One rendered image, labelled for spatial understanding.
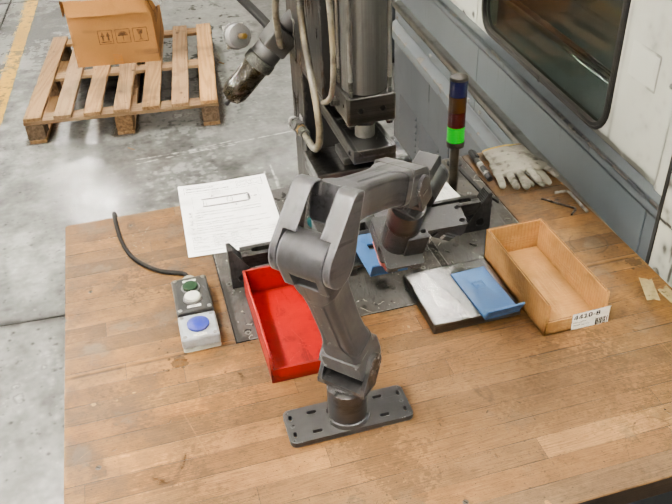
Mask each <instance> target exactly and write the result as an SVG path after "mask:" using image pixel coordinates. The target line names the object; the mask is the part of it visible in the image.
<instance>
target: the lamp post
mask: <svg viewBox="0 0 672 504"><path fill-rule="evenodd" d="M449 80H450V81H452V82H455V83H463V82H467V81H468V80H469V78H468V75H466V74H464V73H454V74H452V75H451V76H450V78H449ZM464 143H465V140H464V142H463V143H460V144H451V143H449V142H447V140H446V147H448V148H450V160H449V178H448V184H449V185H450V186H451V187H452V189H453V190H454V191H456V192H457V178H458V163H459V149H461V148H463V147H464ZM457 193H458V194H459V195H460V196H464V195H463V194H461V193H459V192H457Z"/></svg>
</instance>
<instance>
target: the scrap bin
mask: <svg viewBox="0 0 672 504"><path fill-rule="evenodd" d="M242 273H243V280H244V288H245V295H246V298H247V302H248V305H249V308H250V311H251V315H252V318H253V321H254V325H255V328H256V331H257V334H258V338H259V341H260V344H261V348H262V351H263V354H264V358H265V361H266V364H267V367H268V371H269V374H270V377H271V381H272V383H277V382H282V381H286V380H290V379H295V378H299V377H303V376H308V375H312V374H317V373H318V372H319V368H320V364H321V361H320V360H318V359H319V354H320V350H321V346H322V343H323V341H322V336H321V333H320V331H319V329H318V326H317V324H316V322H315V320H314V318H313V315H312V313H311V311H310V309H309V307H308V305H307V303H306V301H305V300H304V298H303V297H302V295H301V294H300V293H299V292H298V291H297V290H296V289H295V287H294V285H291V284H288V283H285V281H284V279H283V277H282V275H281V273H280V271H278V270H275V269H273V268H272V267H271V266H270V265H268V266H263V267H258V268H253V269H248V270H243V271H242Z"/></svg>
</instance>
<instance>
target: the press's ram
mask: <svg viewBox="0 0 672 504"><path fill-rule="evenodd" d="M319 101H320V107H321V113H322V115H323V116H324V118H325V119H326V121H327V123H328V124H329V126H330V127H331V129H332V131H333V132H334V134H335V135H336V137H337V139H338V140H339V142H340V143H338V144H335V146H331V147H325V148H321V150H320V151H319V152H316V153H315V152H313V151H311V150H307V151H304V155H305V168H306V169H307V171H308V173H309V175H310V176H313V177H316V178H320V179H324V178H339V177H343V176H347V175H351V174H354V173H357V172H361V171H364V170H367V169H369V168H371V166H372V165H373V164H374V161H375V160H377V159H380V158H384V157H389V158H393V159H397V160H401V161H405V162H409V163H412V159H411V157H410V156H409V155H408V153H407V152H406V151H405V149H404V148H403V147H402V146H401V144H400V143H399V142H398V140H397V139H396V138H395V136H389V135H388V133H387V132H386V131H385V129H384V128H383V127H382V125H381V124H380V123H379V121H376V122H370V123H364V124H358V125H357V126H355V129H348V127H347V126H346V125H345V123H346V122H345V121H344V119H343V118H342V116H341V115H340V113H338V112H337V110H335V109H334V107H335V106H330V105H322V104H321V100H320V98H319Z"/></svg>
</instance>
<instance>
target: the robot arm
mask: <svg viewBox="0 0 672 504"><path fill-rule="evenodd" d="M448 178H449V172H448V169H447V168H446V166H445V165H444V164H443V163H442V162H441V156H440V155H436V154H432V153H428V152H423V151H419V152H418V153H417V155H416V156H415V158H414V160H413V161H412V163H409V162H405V161H401V160H397V159H393V158H389V157H384V158H380V159H377V160H375V161H374V164H373V165H372V166H371V168H369V169H367V170H364V171H361V172H357V173H354V174H351V175H347V176H343V177H339V178H324V179H320V178H316V177H313V176H309V175H305V174H300V175H297V176H295V178H294V179H293V181H292V183H291V186H290V189H289V191H288V194H287V197H286V200H285V202H284V205H283V208H282V211H281V214H280V216H279V219H278V222H277V225H276V227H275V230H274V233H273V236H272V238H271V241H270V244H269V249H268V261H269V264H270V266H271V267H272V268H273V269H275V270H278V271H280V273H281V275H282V277H283V279H284V281H285V283H288V284H291V285H294V287H295V289H296V290H297V291H298V292H299V293H300V294H301V295H302V297H303V298H304V300H305V301H306V303H307V305H308V307H309V309H310V311H311V313H312V315H313V318H314V320H315V322H316V324H317V326H318V329H319V331H320V333H321V336H322V341H323V343H322V346H321V350H320V354H319V359H318V360H320V361H321V364H320V368H319V372H318V376H317V381H319V382H321V383H324V384H326V386H327V401H326V402H322V403H317V404H313V405H309V406H305V407H301V408H296V409H292V410H288V411H285V412H284V413H283V421H284V424H285V427H286V430H287V434H288V437H289V440H290V444H291V446H292V447H294V448H299V447H303V446H307V445H311V444H315V443H319V442H323V441H327V440H331V439H335V438H340V437H344V436H348V435H352V434H356V433H360V432H364V431H368V430H372V429H376V428H380V427H384V426H388V425H392V424H396V423H400V422H404V421H408V420H411V419H412V417H413V410H412V408H411V406H410V404H409V402H408V400H407V398H406V396H405V394H404V392H403V389H402V388H401V387H400V386H399V385H393V386H389V387H385V388H380V389H376V390H372V388H373V387H374V386H375V384H376V380H377V376H378V372H379V368H380V364H381V359H382V356H381V346H380V343H379V340H378V337H377V335H376V334H373V333H371V332H370V330H369V329H368V327H367V326H366V325H365V324H364V322H363V320H362V318H361V316H360V314H359V311H358V308H357V305H356V303H355V300H354V297H353V294H352V291H351V288H350V284H349V277H350V274H351V272H352V269H353V266H354V262H355V255H356V249H357V242H358V235H359V229H360V222H361V220H362V219H364V218H366V217H368V216H371V215H373V214H376V213H378V212H381V211H383V210H386V209H388V213H387V215H384V216H378V217H373V218H372V220H371V226H370V233H371V236H372V239H373V242H372V243H373V246H374V249H375V251H376V253H377V258H378V261H379V264H380V265H381V266H382V267H383V268H384V270H385V271H386V272H388V273H391V272H396V271H398V269H402V268H408V267H410V268H411V269H417V268H421V267H422V266H423V263H424V258H423V255H422V253H424V250H425V248H426V245H427V243H428V240H429V237H430V235H431V236H432V237H434V238H438V239H442V240H446V241H450V240H451V239H453V238H454V237H456V236H457V235H459V236H461V235H463V233H464V231H465V229H466V226H467V224H468V223H467V221H466V218H465V216H464V213H463V211H462V208H461V206H460V203H459V202H458V203H452V204H447V205H441V206H435V207H430V206H432V205H433V203H434V202H435V200H436V198H437V197H438V195H439V193H440V191H441V190H442V188H443V186H444V185H445V183H446V181H447V180H448ZM310 193H311V196H310V206H309V216H310V218H311V219H312V220H313V221H315V222H319V223H322V224H325V226H324V229H323V232H322V233H321V232H318V231H314V230H311V229H308V228H305V227H304V221H305V213H306V205H307V201H308V198H309V195H310ZM427 207H430V208H427ZM429 234H430V235H429ZM371 390H372V391H371ZM405 410H406V411H405ZM289 420H292V421H289ZM295 436H296V438H295Z"/></svg>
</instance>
